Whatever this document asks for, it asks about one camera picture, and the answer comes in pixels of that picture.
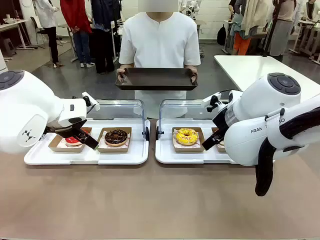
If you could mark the person's right hand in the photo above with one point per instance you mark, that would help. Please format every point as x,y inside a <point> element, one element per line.
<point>121,75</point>

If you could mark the white background desk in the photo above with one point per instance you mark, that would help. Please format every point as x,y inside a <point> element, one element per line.
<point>12,23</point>

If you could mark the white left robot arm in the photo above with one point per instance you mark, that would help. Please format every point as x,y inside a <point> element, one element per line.
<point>22,110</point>

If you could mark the bystander in dark blue coat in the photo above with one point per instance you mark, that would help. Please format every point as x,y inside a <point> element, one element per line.
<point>103,37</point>

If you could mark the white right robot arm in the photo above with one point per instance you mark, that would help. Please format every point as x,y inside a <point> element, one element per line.
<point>265,105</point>

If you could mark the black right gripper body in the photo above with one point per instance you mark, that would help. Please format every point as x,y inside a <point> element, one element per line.
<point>221,120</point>

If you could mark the person in white shirt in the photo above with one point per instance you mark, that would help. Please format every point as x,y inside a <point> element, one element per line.
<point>160,40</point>

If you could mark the bystander in white coat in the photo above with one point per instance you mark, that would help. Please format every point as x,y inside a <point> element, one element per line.
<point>47,22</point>

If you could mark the cardboard tray under red donut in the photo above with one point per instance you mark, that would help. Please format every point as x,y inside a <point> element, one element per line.
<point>58,146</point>

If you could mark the person's left hand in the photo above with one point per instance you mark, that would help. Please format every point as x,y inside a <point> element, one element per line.
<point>193,73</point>

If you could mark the bystander in grey skirt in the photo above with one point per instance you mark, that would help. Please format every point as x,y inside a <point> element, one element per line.
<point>281,30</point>

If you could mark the chocolate glazed donut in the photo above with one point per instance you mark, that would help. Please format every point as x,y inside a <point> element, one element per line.
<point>115,137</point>

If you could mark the bystander in red jacket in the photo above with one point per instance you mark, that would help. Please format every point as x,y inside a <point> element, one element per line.
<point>80,25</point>

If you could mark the dark brown serving tray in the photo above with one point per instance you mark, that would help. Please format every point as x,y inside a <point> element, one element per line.
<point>156,78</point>

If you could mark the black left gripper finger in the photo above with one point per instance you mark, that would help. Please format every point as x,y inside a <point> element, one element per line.
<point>91,143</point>
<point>85,132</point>

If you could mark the clear hinged display cover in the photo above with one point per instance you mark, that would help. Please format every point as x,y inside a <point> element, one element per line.
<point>180,110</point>
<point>120,110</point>

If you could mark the black office chair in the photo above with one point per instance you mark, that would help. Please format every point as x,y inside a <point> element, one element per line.
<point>37,30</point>

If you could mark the red glazed donut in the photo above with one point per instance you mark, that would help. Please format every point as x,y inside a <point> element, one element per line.
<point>72,142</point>

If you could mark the white side table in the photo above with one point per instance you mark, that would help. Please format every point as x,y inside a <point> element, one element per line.
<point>250,67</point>

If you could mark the yellow glazed donut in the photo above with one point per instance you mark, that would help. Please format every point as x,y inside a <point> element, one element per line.
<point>186,136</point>

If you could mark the person's right forearm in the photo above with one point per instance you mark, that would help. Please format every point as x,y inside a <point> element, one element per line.
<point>127,66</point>

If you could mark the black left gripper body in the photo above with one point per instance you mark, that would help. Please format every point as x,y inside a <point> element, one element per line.
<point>75,122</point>

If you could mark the black backpack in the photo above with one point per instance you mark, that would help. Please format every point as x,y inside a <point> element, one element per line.
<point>221,35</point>

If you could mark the person's left forearm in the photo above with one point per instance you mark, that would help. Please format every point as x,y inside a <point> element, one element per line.
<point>191,65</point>

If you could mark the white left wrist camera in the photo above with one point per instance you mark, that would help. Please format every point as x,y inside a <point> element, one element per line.
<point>91,101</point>

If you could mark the white display tray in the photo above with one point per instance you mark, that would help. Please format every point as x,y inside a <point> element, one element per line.
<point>120,157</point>
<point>165,152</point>

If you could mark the chocolate sprinkled donut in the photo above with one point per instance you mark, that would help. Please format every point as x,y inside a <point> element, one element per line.
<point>221,143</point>

